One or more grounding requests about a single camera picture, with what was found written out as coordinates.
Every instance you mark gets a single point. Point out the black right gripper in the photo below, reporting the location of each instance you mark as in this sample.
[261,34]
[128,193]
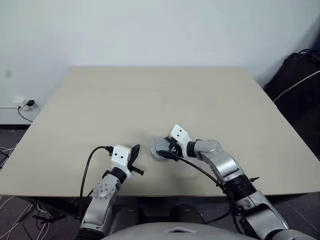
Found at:
[175,147]

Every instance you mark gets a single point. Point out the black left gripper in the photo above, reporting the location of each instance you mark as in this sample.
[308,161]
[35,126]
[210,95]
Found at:
[130,161]

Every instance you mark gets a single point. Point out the grey round lid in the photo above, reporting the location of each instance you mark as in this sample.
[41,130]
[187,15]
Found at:
[160,146]

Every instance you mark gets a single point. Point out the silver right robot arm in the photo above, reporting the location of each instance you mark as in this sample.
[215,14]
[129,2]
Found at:
[225,162]

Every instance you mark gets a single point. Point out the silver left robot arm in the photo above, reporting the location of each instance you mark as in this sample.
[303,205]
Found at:
[102,195]

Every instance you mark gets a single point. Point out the dark rounded shape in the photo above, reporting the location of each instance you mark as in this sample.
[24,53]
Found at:
[186,213]

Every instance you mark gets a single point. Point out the silver robot torso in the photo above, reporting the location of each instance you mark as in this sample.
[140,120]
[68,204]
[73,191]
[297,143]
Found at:
[170,232]

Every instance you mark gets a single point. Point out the black power adapter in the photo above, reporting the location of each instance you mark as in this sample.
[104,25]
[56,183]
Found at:
[30,103]

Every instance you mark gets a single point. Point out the black bag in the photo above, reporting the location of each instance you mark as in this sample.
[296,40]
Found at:
[295,100]

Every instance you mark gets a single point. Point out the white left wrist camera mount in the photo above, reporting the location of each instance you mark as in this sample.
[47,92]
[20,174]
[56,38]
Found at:
[121,156]

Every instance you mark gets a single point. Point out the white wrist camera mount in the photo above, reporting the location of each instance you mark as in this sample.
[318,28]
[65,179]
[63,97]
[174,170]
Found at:
[180,136]
[121,156]

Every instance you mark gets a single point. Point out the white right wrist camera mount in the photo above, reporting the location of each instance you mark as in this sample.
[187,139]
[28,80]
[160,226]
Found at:
[180,136]

